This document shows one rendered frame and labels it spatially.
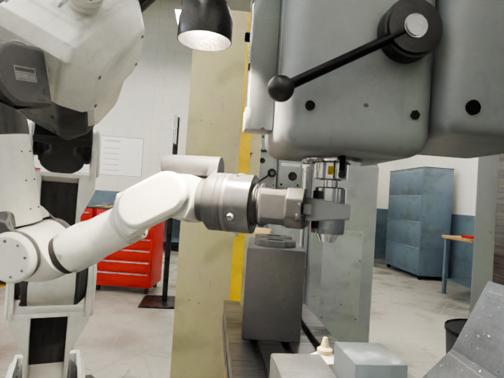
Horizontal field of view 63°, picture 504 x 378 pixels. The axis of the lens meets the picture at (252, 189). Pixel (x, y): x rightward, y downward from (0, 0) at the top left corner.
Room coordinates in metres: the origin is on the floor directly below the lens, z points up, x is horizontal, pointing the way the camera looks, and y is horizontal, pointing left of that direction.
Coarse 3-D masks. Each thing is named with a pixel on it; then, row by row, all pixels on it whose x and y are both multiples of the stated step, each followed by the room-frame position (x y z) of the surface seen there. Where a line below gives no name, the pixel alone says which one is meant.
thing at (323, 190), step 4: (316, 188) 0.58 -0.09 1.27; (320, 188) 0.57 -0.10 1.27; (324, 188) 0.57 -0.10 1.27; (328, 188) 0.56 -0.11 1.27; (332, 188) 0.56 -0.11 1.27; (336, 188) 0.56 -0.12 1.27; (340, 188) 0.57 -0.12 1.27; (344, 188) 0.57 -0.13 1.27; (316, 192) 0.58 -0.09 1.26; (320, 192) 0.57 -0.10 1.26; (324, 192) 0.57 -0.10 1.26; (328, 192) 0.56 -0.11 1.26; (332, 192) 0.56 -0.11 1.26; (336, 192) 0.56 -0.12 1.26; (340, 192) 0.57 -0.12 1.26; (344, 192) 0.57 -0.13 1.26
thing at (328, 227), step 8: (328, 200) 0.56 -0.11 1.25; (336, 200) 0.56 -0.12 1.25; (344, 200) 0.57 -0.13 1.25; (312, 224) 0.58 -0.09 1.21; (320, 224) 0.57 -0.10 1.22; (328, 224) 0.56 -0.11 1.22; (336, 224) 0.56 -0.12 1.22; (344, 224) 0.58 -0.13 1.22; (320, 232) 0.57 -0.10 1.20; (328, 232) 0.56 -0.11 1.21; (336, 232) 0.56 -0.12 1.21
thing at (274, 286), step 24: (264, 240) 0.86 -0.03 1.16; (288, 240) 0.90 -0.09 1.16; (264, 264) 0.83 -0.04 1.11; (288, 264) 0.83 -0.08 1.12; (264, 288) 0.83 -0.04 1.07; (288, 288) 0.83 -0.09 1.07; (264, 312) 0.83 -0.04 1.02; (288, 312) 0.83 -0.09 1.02; (264, 336) 0.83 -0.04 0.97; (288, 336) 0.83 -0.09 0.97
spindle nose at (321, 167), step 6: (318, 162) 0.58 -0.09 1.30; (324, 162) 0.57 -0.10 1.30; (330, 162) 0.56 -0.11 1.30; (336, 162) 0.56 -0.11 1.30; (318, 168) 0.57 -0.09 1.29; (324, 168) 0.57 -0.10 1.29; (336, 168) 0.56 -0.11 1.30; (318, 174) 0.57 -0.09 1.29; (324, 174) 0.57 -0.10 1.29; (336, 174) 0.56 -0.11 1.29; (342, 180) 0.58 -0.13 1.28
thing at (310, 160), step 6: (306, 156) 0.57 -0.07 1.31; (312, 156) 0.56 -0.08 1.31; (318, 156) 0.55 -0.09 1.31; (324, 156) 0.55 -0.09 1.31; (330, 156) 0.54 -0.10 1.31; (336, 156) 0.54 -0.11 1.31; (306, 162) 0.60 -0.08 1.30; (312, 162) 0.59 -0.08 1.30; (348, 162) 0.56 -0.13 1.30; (354, 162) 0.55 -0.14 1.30; (360, 162) 0.56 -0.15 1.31
